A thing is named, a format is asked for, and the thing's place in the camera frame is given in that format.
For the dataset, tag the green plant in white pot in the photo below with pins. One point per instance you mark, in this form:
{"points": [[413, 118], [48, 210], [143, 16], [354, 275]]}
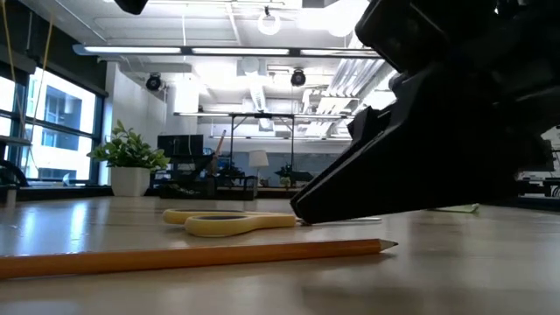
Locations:
{"points": [[129, 179]]}

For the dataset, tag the black ceiling spotlight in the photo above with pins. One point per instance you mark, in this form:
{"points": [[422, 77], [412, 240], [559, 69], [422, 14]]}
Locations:
{"points": [[298, 78], [153, 81]]}

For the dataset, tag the black aluminium table frame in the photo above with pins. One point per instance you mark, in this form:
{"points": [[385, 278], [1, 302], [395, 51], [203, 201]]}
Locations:
{"points": [[65, 191]]}

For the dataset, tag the orange pencil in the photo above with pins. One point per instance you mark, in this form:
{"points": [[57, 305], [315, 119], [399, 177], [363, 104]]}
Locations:
{"points": [[219, 149], [175, 258]]}

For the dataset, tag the black mesh desk organizer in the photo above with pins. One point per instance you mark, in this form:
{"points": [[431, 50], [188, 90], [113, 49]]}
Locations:
{"points": [[197, 190]]}

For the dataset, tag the black framed window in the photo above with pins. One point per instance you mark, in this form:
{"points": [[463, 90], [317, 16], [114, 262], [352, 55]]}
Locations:
{"points": [[61, 109]]}

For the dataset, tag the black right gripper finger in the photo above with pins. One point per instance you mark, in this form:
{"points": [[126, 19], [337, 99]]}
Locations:
{"points": [[415, 166]]}

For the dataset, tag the black monitor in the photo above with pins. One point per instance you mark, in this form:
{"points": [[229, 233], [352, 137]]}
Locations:
{"points": [[179, 145]]}

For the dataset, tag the overhead light bar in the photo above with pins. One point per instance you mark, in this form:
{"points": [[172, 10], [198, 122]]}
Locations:
{"points": [[227, 51]]}

